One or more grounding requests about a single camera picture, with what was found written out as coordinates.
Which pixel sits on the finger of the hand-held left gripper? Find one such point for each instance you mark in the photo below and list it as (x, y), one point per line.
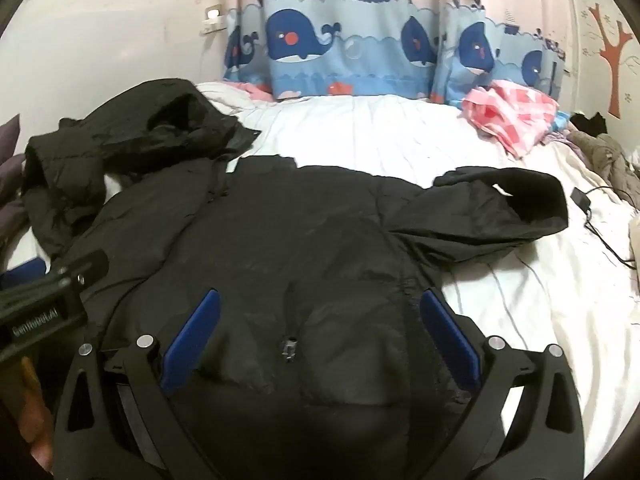
(85, 267)

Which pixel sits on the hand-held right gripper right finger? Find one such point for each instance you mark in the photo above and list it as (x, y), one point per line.
(450, 340)

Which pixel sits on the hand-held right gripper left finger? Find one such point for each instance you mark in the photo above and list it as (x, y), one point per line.
(190, 340)

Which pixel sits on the black puffer jacket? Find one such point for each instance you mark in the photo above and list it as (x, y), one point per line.
(310, 240)

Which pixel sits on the black hooded jacket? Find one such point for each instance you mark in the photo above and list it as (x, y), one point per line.
(150, 125)

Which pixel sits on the white striped bed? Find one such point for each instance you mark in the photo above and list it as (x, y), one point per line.
(390, 130)

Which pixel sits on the pink checked cloth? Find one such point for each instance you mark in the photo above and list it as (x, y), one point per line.
(505, 110)

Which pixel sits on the khaki coat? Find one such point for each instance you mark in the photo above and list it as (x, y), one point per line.
(607, 155)

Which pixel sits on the small black cloth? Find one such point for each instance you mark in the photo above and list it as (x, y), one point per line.
(592, 122)

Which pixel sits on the whale print curtain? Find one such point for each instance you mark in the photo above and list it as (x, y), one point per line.
(350, 60)

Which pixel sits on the white wardrobe with tree decal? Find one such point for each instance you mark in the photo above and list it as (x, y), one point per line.
(615, 45)

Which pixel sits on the white wall socket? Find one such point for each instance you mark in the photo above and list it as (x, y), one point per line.
(212, 22)

